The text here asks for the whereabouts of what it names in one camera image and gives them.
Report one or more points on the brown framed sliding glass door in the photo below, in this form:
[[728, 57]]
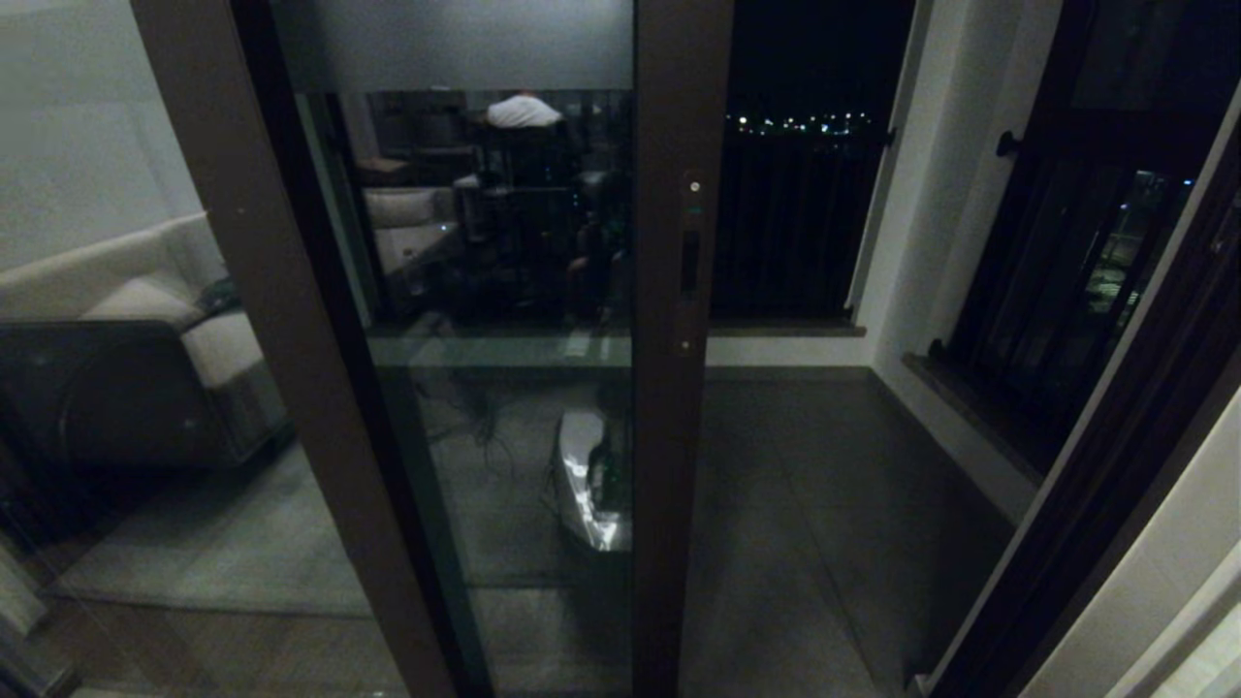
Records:
[[679, 436]]

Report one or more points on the black balcony railing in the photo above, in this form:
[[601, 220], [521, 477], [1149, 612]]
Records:
[[795, 223]]

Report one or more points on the brown framed fixed glass panel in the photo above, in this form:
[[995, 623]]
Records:
[[291, 339]]

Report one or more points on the grey stone window sill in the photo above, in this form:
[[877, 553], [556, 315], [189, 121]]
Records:
[[979, 427]]

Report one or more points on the dark brown door jamb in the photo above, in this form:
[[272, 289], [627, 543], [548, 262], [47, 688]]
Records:
[[1096, 504]]

